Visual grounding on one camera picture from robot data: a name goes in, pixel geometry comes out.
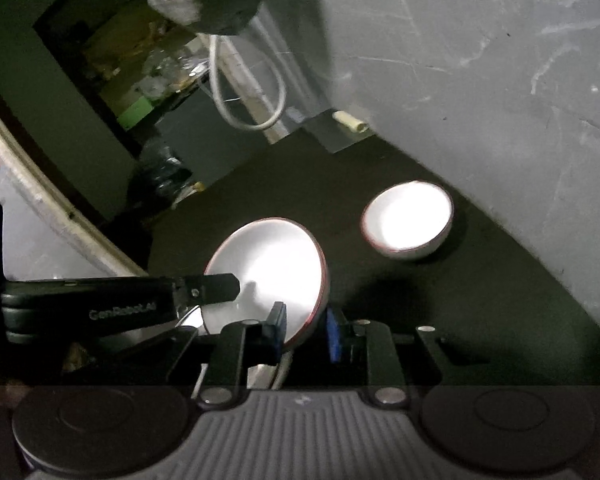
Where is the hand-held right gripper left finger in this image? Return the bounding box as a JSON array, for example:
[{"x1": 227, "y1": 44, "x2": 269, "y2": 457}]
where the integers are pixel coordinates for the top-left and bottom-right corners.
[{"x1": 130, "y1": 301, "x2": 287, "y2": 407}]

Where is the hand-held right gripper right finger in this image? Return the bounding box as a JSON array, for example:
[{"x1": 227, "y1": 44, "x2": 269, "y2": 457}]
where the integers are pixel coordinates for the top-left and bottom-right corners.
[{"x1": 326, "y1": 307, "x2": 461, "y2": 407}]

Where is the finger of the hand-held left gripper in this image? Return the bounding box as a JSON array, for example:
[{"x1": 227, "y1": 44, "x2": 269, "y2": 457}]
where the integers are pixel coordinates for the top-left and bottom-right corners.
[{"x1": 172, "y1": 272, "x2": 241, "y2": 307}]

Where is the large steel plate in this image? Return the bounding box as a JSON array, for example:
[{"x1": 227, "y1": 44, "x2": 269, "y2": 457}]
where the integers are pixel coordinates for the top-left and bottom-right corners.
[{"x1": 172, "y1": 305, "x2": 287, "y2": 391}]

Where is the white rimmed bowl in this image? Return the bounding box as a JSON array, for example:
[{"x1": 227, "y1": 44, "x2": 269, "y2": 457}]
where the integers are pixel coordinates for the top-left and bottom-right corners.
[
  {"x1": 202, "y1": 217, "x2": 331, "y2": 351},
  {"x1": 361, "y1": 180, "x2": 455, "y2": 261}
]

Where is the black plastic bag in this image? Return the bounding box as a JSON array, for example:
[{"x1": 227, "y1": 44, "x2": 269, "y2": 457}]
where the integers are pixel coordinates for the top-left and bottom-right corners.
[{"x1": 140, "y1": 137, "x2": 201, "y2": 206}]

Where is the grey cabinet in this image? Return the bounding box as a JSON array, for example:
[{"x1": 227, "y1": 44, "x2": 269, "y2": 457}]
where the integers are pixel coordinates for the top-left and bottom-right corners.
[{"x1": 157, "y1": 87, "x2": 276, "y2": 186}]

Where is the green box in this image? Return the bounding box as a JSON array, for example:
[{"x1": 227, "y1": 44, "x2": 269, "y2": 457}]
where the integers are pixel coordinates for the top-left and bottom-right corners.
[{"x1": 116, "y1": 97, "x2": 156, "y2": 131}]

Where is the small cream cylinder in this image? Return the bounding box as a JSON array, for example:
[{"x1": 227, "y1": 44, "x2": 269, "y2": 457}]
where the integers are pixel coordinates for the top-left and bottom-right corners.
[{"x1": 305, "y1": 109, "x2": 376, "y2": 155}]

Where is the pile of clear packets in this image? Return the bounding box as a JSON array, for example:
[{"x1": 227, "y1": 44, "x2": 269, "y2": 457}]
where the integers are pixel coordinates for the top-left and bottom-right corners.
[{"x1": 130, "y1": 45, "x2": 216, "y2": 101}]

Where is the pale door frame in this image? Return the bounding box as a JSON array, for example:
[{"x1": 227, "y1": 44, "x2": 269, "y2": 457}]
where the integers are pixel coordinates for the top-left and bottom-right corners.
[{"x1": 0, "y1": 85, "x2": 151, "y2": 281}]

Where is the white hose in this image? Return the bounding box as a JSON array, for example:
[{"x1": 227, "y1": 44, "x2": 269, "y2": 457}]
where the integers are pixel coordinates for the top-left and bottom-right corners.
[{"x1": 209, "y1": 35, "x2": 287, "y2": 133}]

